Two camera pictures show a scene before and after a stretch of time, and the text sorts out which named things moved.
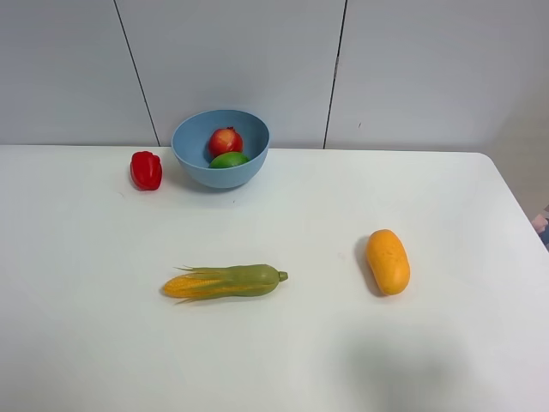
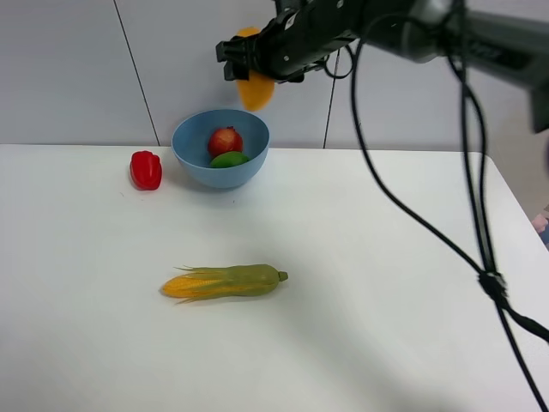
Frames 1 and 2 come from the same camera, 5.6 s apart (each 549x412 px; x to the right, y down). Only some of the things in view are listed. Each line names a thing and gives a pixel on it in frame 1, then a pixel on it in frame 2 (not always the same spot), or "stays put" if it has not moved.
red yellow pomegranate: (225, 140) stays put
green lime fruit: (228, 160) stays put
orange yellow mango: (389, 260) -> (256, 92)
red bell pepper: (146, 171) stays put
